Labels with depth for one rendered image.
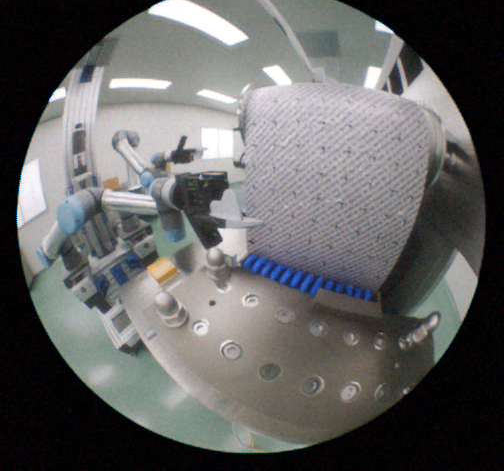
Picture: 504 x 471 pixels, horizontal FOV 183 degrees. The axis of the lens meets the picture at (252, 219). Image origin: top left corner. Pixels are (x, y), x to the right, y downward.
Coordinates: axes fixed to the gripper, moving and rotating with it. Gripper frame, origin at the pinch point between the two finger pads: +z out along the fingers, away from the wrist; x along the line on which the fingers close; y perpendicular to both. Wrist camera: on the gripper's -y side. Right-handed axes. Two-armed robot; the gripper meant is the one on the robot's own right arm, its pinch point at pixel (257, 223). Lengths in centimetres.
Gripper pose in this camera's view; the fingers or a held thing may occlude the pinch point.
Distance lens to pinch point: 22.6
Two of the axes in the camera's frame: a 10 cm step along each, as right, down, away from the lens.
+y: 0.0, -9.0, -4.3
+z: 8.5, 2.3, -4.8
